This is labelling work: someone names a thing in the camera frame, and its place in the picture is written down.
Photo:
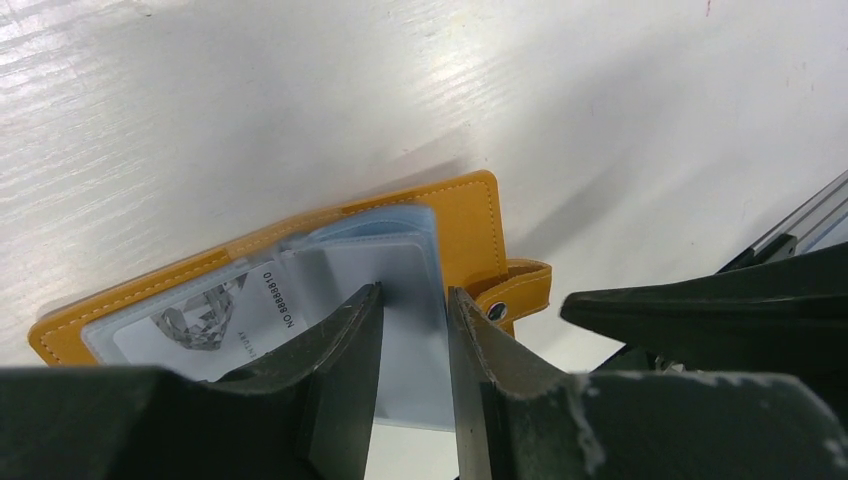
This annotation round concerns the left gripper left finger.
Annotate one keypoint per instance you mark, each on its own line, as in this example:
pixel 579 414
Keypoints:
pixel 303 411

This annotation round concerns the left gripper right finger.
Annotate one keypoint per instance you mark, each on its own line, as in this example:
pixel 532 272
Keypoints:
pixel 519 417

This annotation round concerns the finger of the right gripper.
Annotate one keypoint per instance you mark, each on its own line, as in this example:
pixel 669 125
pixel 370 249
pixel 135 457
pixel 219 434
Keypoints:
pixel 788 316

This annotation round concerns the yellow leather card holder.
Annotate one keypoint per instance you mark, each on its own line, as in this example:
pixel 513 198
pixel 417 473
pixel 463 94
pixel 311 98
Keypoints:
pixel 416 243

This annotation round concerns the silver card in holder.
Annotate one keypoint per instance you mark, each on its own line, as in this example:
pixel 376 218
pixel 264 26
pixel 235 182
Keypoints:
pixel 221 328

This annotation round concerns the aluminium frame rail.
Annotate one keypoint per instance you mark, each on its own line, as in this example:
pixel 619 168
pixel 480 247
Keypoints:
pixel 819 223

